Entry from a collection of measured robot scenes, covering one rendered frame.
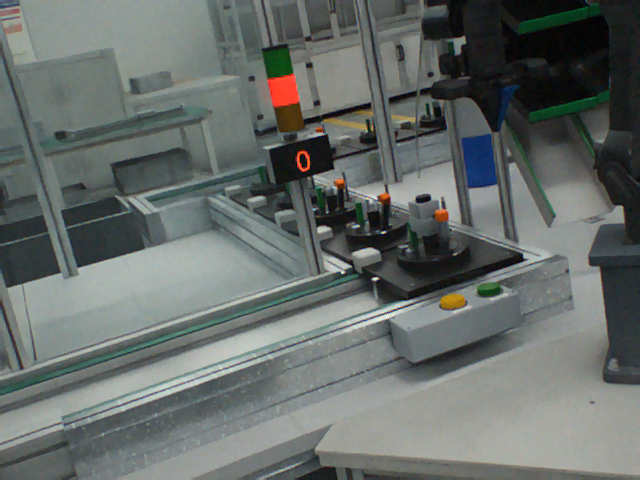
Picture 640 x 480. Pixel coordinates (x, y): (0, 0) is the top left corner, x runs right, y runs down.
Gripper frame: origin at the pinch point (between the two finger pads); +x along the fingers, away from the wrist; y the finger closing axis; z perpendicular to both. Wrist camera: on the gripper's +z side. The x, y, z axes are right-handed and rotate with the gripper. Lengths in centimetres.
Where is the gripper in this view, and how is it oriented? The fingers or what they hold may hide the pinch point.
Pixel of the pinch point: (493, 111)
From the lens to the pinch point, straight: 141.4
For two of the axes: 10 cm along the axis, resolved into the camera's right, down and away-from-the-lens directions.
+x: 1.9, 9.4, 2.7
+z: -3.6, -1.9, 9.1
